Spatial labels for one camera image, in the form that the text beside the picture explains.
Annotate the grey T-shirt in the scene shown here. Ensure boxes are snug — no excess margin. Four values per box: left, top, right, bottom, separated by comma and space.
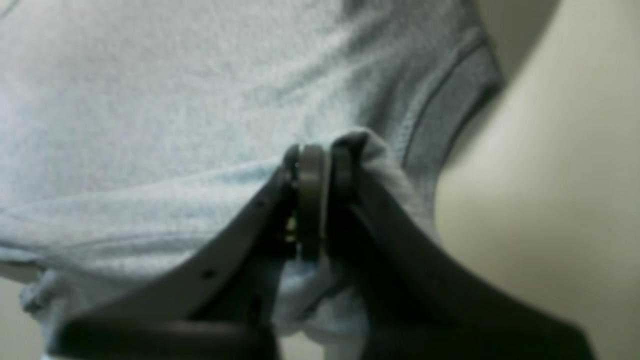
0, 0, 501, 344

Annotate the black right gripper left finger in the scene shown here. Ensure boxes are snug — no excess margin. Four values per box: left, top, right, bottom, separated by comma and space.
50, 145, 313, 360

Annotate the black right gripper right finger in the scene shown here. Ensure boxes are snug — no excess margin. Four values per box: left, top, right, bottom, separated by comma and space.
312, 133, 595, 360

